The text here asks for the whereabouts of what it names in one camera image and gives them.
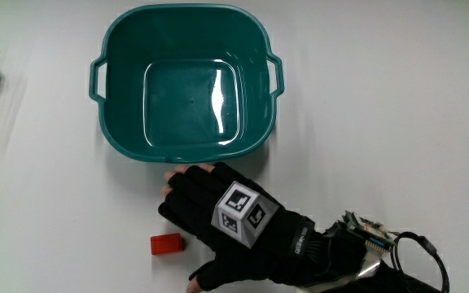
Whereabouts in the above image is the person's right hand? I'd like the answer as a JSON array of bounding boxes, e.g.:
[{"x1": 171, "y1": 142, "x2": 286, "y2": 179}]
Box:
[{"x1": 157, "y1": 161, "x2": 322, "y2": 293}]

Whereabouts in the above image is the red block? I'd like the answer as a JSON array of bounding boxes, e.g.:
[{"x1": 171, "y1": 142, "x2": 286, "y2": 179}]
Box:
[{"x1": 150, "y1": 233, "x2": 185, "y2": 256}]

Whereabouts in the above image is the person's right forearm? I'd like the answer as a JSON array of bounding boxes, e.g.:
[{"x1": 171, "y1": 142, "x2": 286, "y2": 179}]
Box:
[{"x1": 299, "y1": 219, "x2": 443, "y2": 293}]

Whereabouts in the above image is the green plastic tub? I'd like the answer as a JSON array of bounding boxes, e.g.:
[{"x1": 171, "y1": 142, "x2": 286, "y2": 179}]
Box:
[{"x1": 88, "y1": 2, "x2": 286, "y2": 164}]

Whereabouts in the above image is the green circuit board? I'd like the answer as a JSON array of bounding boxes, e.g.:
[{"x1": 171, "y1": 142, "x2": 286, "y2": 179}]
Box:
[{"x1": 341, "y1": 210, "x2": 397, "y2": 258}]

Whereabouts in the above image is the flat grey ribbon cable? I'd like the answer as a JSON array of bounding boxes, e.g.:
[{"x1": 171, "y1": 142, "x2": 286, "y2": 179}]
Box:
[{"x1": 354, "y1": 254, "x2": 383, "y2": 282}]

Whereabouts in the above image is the black cable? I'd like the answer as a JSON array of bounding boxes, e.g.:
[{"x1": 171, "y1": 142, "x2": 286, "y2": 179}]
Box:
[{"x1": 388, "y1": 230, "x2": 451, "y2": 293}]

